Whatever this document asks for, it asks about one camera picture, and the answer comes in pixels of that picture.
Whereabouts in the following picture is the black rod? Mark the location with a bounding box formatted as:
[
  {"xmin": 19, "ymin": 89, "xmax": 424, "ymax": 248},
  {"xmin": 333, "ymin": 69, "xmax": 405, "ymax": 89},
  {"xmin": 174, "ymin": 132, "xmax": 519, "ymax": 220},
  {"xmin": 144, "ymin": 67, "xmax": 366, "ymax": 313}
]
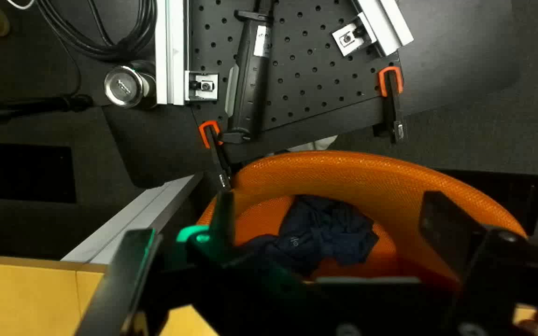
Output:
[{"xmin": 0, "ymin": 91, "xmax": 95, "ymax": 125}]

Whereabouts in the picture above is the silver round cap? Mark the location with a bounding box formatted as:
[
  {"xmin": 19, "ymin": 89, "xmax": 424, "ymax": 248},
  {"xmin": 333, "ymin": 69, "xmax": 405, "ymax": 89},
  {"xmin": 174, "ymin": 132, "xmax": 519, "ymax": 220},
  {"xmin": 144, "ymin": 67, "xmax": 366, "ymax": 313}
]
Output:
[{"xmin": 103, "ymin": 63, "xmax": 153, "ymax": 110}]

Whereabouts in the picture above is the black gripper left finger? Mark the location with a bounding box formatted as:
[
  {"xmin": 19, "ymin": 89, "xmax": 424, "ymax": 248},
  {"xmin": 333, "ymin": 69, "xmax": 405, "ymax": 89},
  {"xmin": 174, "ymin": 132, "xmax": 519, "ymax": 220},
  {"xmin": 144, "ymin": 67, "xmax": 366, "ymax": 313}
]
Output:
[{"xmin": 80, "ymin": 188, "xmax": 247, "ymax": 336}]

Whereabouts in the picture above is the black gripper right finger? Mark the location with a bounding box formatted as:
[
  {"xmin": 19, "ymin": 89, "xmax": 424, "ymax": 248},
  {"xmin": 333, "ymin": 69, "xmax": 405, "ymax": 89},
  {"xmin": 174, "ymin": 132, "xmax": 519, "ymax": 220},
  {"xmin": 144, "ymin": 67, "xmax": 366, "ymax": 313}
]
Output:
[{"xmin": 419, "ymin": 188, "xmax": 538, "ymax": 336}]

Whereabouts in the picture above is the black clamp orange handle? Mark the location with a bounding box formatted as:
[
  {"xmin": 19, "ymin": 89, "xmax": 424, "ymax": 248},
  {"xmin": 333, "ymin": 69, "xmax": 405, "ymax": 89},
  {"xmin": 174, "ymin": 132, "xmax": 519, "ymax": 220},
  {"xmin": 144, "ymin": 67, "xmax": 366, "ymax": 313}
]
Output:
[
  {"xmin": 196, "ymin": 117, "xmax": 237, "ymax": 190},
  {"xmin": 370, "ymin": 65, "xmax": 407, "ymax": 143}
]

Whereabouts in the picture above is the metal corner bracket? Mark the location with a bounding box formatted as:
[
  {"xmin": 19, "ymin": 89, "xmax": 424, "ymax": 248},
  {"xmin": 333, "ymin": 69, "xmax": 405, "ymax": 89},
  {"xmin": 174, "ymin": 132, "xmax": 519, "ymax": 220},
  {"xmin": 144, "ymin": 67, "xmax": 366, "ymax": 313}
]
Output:
[
  {"xmin": 331, "ymin": 16, "xmax": 381, "ymax": 57},
  {"xmin": 183, "ymin": 70, "xmax": 222, "ymax": 102}
]

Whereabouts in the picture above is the black perforated breadboard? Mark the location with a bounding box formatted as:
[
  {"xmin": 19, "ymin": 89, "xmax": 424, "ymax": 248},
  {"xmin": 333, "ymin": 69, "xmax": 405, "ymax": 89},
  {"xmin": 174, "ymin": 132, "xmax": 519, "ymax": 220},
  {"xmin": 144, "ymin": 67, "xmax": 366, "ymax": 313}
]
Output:
[{"xmin": 183, "ymin": 0, "xmax": 404, "ymax": 136}]

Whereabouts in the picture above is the black coiled floor cable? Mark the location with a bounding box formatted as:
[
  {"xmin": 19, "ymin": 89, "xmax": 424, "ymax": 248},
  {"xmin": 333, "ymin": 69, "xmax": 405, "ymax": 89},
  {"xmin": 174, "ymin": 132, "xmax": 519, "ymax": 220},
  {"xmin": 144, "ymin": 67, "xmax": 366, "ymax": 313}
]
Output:
[{"xmin": 32, "ymin": 0, "xmax": 159, "ymax": 65}]

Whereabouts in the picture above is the black cylindrical handle tool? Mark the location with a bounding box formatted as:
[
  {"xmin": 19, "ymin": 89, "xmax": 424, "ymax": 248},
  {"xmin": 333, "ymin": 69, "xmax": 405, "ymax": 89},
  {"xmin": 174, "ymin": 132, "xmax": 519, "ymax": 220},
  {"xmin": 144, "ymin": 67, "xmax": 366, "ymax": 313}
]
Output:
[{"xmin": 222, "ymin": 7, "xmax": 278, "ymax": 141}]

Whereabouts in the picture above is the dark blue cloth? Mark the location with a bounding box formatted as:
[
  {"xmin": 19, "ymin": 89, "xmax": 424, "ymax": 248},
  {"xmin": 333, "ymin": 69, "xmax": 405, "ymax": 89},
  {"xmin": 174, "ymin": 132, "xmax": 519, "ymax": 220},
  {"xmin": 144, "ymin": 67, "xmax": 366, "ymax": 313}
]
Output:
[{"xmin": 239, "ymin": 194, "xmax": 381, "ymax": 278}]

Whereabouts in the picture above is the aluminium rail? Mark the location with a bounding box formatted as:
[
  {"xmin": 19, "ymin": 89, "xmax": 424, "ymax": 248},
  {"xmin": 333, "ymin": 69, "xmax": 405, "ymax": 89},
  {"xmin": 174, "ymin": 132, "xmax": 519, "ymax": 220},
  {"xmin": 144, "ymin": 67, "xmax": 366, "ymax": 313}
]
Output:
[
  {"xmin": 153, "ymin": 0, "xmax": 191, "ymax": 106},
  {"xmin": 353, "ymin": 0, "xmax": 417, "ymax": 59}
]

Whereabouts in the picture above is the orange shell chair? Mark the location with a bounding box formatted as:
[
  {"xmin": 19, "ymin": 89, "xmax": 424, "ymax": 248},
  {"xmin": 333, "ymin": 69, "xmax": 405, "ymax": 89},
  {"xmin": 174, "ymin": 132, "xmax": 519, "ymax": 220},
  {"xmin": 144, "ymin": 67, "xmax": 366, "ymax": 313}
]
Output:
[{"xmin": 196, "ymin": 149, "xmax": 529, "ymax": 294}]

